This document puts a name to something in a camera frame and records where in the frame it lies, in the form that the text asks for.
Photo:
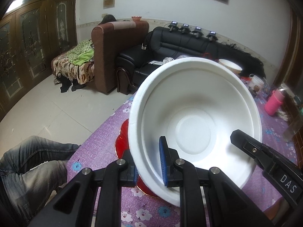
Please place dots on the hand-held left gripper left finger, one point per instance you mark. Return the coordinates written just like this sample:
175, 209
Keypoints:
129, 177

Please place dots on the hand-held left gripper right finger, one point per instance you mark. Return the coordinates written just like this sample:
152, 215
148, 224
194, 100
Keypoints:
163, 163

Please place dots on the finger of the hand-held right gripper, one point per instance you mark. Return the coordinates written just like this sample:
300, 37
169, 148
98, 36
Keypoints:
248, 145

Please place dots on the large red plate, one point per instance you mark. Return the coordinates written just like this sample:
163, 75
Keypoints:
123, 141

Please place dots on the white foam bowl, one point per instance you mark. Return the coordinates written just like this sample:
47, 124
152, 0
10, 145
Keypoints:
189, 104

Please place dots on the purple floral tablecloth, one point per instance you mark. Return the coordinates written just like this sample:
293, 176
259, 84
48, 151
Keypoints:
99, 146

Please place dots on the white gloves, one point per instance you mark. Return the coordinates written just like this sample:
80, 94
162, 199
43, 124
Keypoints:
283, 115

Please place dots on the bottle with pink knit sleeve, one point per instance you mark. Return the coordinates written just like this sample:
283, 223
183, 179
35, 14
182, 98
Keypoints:
273, 104

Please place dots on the white plastic cup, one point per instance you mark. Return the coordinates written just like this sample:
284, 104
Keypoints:
256, 81

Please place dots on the dark clothes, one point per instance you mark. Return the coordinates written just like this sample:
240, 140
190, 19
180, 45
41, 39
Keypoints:
65, 85

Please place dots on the brown patterned blanket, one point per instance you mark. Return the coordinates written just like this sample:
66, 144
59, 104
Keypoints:
80, 72

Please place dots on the brown sofa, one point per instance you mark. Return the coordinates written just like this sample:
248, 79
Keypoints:
106, 59

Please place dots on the black leather sofa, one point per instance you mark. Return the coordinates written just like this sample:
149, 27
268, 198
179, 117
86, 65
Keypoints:
165, 42

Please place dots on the green blanket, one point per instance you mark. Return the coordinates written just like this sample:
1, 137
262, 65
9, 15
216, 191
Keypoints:
81, 54

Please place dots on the small red bowl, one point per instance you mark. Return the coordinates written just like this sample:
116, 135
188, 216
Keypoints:
136, 18

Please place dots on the wooden cabinet doors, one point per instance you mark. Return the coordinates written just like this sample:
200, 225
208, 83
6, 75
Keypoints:
28, 40

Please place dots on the wooden door frame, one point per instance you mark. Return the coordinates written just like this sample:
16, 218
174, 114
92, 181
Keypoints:
291, 52

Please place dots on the small wall plaque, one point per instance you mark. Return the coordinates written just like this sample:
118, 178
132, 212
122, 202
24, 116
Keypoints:
109, 1

